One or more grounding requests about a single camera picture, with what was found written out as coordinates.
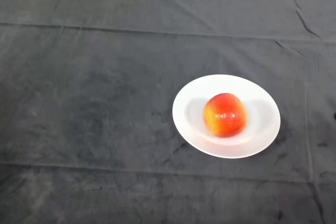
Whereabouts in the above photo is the red yellow apple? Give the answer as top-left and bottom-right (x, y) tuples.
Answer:
(202, 92), (248, 138)

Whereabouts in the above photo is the black cloth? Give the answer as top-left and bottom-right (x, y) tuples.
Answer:
(0, 0), (336, 224)

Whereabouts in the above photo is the white round plate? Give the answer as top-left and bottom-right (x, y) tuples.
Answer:
(172, 74), (281, 159)

